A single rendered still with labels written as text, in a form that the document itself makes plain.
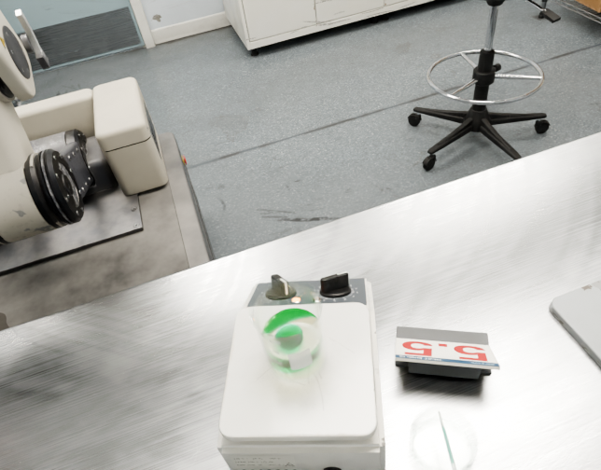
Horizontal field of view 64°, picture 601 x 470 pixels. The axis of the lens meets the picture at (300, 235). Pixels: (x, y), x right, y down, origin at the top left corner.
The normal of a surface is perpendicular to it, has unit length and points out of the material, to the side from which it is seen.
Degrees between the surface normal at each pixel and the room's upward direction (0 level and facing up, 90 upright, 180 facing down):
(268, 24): 90
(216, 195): 0
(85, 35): 90
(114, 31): 90
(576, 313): 0
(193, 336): 0
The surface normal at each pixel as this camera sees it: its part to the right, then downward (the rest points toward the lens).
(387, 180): -0.12, -0.70
